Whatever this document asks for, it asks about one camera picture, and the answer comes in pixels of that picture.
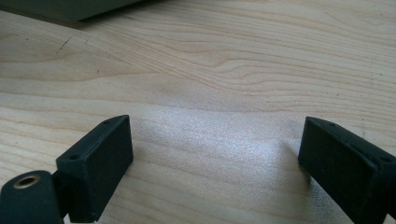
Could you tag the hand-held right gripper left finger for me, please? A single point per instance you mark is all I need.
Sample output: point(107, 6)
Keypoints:
point(99, 161)

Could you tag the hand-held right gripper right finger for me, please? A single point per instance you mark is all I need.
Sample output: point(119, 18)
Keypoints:
point(345, 168)

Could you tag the grey angular storage rack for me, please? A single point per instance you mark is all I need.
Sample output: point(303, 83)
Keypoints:
point(62, 7)

